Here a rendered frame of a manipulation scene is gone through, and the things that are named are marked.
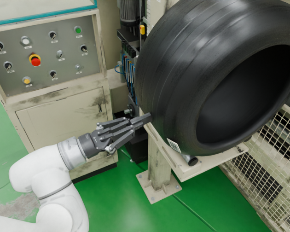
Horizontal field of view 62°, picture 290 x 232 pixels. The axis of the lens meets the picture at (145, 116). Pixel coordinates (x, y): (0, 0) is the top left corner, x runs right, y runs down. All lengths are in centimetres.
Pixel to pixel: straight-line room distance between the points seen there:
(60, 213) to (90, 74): 88
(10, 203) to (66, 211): 142
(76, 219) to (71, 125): 88
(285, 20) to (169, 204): 146
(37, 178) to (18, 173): 5
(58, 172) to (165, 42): 47
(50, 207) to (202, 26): 61
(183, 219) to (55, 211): 126
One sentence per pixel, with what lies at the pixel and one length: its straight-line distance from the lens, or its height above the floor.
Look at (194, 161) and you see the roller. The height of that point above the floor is 91.
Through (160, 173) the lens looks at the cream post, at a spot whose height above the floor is 24.
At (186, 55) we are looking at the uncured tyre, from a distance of 65.
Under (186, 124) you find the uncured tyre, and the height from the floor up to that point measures 119.
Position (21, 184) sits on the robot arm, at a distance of 76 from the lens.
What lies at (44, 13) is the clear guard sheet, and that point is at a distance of 121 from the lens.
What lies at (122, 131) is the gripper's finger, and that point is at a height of 113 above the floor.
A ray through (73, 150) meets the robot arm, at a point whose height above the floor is 114.
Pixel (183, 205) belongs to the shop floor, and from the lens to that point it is 189.
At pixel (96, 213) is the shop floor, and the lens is 188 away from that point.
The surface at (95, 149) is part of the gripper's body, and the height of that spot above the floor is 112.
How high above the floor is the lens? 169
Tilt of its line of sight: 44 degrees down
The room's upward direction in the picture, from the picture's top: straight up
